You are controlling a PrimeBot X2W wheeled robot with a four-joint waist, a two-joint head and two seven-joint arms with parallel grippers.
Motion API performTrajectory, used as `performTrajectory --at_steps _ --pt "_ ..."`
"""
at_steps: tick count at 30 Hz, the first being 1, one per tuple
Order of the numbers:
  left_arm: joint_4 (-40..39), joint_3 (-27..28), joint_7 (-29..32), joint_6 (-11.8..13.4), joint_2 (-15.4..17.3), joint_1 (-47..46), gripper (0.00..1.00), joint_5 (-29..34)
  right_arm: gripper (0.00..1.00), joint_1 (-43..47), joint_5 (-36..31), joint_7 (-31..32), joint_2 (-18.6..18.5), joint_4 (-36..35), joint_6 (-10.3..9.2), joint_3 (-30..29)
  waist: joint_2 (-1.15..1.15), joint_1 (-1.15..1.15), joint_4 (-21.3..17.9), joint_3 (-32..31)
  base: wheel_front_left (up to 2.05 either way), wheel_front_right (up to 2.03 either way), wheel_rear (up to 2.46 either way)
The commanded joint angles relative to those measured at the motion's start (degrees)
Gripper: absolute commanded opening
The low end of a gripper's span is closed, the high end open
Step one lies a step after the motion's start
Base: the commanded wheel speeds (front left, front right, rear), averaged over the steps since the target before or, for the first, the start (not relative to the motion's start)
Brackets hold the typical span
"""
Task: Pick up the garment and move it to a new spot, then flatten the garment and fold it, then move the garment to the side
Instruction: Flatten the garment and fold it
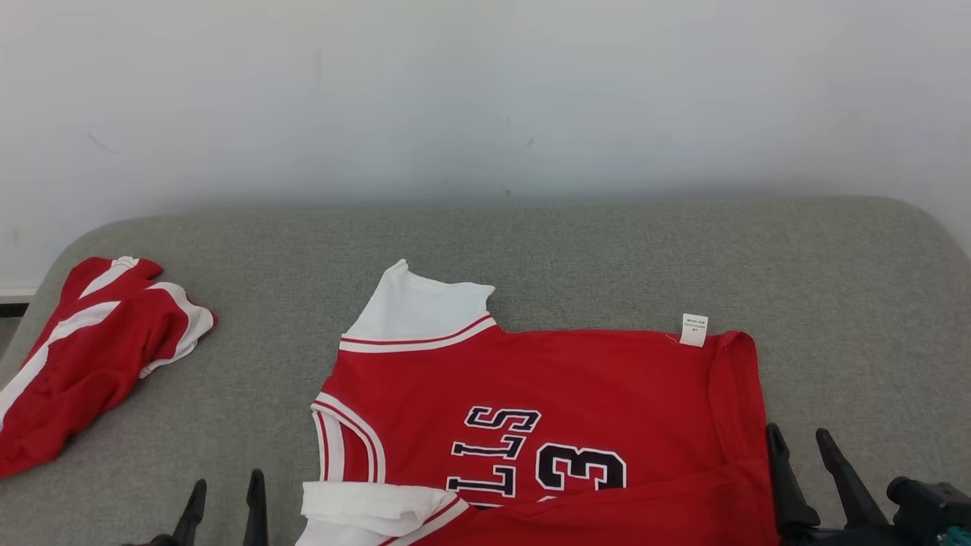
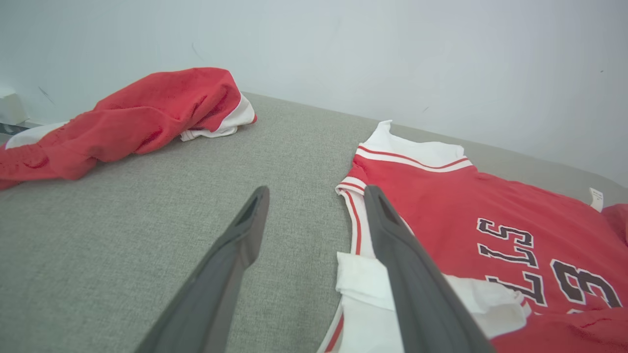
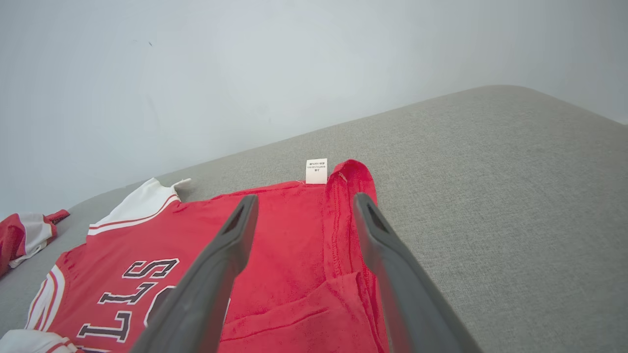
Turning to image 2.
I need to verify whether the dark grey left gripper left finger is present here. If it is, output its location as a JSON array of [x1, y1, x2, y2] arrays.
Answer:
[[135, 186, 271, 353]]

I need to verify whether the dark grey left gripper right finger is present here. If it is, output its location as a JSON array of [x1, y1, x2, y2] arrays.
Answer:
[[364, 185, 496, 353]]

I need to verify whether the red basketball jersey white trim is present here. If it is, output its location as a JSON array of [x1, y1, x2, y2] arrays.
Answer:
[[316, 120, 628, 353]]

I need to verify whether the red shorts white side stripe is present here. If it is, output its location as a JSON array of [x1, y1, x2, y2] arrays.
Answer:
[[0, 67, 258, 192]]

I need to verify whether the white plastic box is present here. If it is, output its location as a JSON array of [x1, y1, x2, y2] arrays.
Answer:
[[0, 88, 29, 126]]

